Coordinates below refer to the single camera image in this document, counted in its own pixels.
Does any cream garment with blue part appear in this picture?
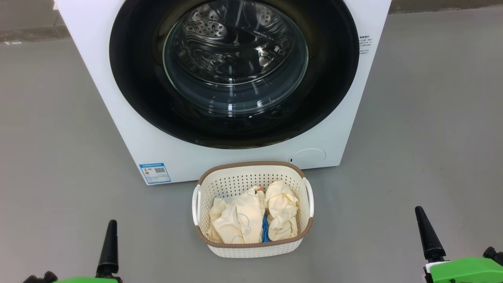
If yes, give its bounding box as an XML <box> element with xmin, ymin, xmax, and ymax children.
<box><xmin>264</xmin><ymin>180</ymin><xmax>300</xmax><ymax>241</ymax></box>

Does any small printed text label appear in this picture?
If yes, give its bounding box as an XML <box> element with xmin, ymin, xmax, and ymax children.
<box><xmin>358</xmin><ymin>35</ymin><xmax>373</xmax><ymax>55</ymax></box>

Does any cream garment with orange mark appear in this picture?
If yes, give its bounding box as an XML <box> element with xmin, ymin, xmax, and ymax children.
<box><xmin>207</xmin><ymin>186</ymin><xmax>272</xmax><ymax>244</ymax></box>

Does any round white filter cover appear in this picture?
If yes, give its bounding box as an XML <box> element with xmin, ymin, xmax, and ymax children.
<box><xmin>289</xmin><ymin>148</ymin><xmax>327</xmax><ymax>165</ymax></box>

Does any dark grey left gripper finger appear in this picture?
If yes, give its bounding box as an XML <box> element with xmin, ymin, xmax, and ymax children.
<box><xmin>96</xmin><ymin>220</ymin><xmax>122</xmax><ymax>280</ymax></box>

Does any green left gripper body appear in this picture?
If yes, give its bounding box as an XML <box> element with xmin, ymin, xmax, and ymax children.
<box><xmin>53</xmin><ymin>277</ymin><xmax>119</xmax><ymax>283</ymax></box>

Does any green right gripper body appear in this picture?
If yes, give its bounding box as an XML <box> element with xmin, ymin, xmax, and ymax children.
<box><xmin>424</xmin><ymin>257</ymin><xmax>503</xmax><ymax>283</ymax></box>

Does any cream perforated laundry basket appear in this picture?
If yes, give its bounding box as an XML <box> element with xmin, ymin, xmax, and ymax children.
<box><xmin>192</xmin><ymin>161</ymin><xmax>315</xmax><ymax>259</ymax></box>

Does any stainless steel washing machine drum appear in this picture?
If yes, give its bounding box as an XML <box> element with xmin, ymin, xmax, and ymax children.
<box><xmin>173</xmin><ymin>0</ymin><xmax>303</xmax><ymax>85</ymax></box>

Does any white front-load washing machine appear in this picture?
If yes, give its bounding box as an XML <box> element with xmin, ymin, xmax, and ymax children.
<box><xmin>55</xmin><ymin>0</ymin><xmax>392</xmax><ymax>186</ymax></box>

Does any black round glass washer door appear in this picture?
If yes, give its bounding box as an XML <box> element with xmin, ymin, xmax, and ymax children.
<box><xmin>109</xmin><ymin>0</ymin><xmax>360</xmax><ymax>150</ymax></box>

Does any blue energy label sticker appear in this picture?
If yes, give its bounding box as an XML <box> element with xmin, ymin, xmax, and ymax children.
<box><xmin>139</xmin><ymin>162</ymin><xmax>172</xmax><ymax>185</ymax></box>

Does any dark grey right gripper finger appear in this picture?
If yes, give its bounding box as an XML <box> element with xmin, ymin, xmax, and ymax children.
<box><xmin>415</xmin><ymin>206</ymin><xmax>446</xmax><ymax>263</ymax></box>

